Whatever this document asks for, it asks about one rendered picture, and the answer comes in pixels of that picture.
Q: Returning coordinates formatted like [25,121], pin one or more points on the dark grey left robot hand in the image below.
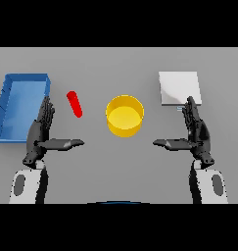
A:
[40,130]

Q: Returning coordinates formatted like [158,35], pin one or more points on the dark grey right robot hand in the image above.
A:
[197,130]

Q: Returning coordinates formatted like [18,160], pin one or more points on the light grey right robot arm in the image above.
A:
[209,184]

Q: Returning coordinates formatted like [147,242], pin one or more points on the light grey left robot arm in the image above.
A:
[27,184]

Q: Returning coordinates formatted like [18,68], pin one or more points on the red beaker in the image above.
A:
[74,104]

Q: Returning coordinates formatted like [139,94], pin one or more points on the pale square measuring scale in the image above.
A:
[179,88]

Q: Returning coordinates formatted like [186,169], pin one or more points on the yellow bowl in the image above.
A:
[124,116]

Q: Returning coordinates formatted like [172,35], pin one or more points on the blue tray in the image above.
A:
[21,106]

